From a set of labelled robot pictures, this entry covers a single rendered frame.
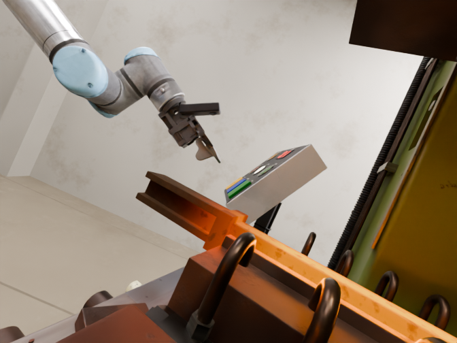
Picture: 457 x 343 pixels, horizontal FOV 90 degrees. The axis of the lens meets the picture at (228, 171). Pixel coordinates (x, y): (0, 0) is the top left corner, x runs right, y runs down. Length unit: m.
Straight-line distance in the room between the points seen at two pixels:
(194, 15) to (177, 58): 0.55
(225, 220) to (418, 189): 0.29
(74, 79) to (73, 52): 0.05
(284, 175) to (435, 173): 0.32
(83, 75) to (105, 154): 2.54
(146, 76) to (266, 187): 0.43
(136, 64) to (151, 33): 2.58
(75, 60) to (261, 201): 0.51
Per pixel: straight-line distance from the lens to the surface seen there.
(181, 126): 0.65
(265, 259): 0.17
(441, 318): 0.33
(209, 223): 0.21
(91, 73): 0.57
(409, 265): 0.40
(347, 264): 0.30
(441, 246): 0.41
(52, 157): 3.42
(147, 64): 0.70
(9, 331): 0.24
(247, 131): 2.79
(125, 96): 0.70
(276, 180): 0.61
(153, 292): 0.25
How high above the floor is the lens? 1.05
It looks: level
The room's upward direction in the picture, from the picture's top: 25 degrees clockwise
